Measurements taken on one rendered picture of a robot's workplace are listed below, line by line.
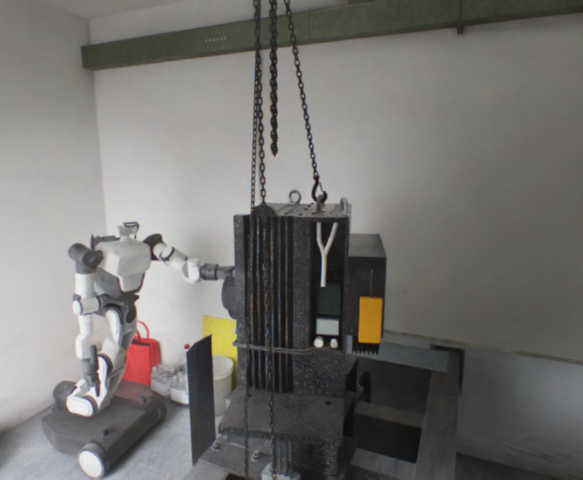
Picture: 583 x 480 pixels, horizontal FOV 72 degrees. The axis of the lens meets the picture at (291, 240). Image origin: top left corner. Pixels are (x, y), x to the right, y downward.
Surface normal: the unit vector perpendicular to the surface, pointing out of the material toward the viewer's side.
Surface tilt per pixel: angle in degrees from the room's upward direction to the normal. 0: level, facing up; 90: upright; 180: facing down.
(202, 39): 90
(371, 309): 90
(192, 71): 90
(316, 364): 90
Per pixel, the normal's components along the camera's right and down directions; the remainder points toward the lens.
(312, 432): 0.00, -0.98
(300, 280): -0.16, 0.18
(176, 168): -0.39, 0.18
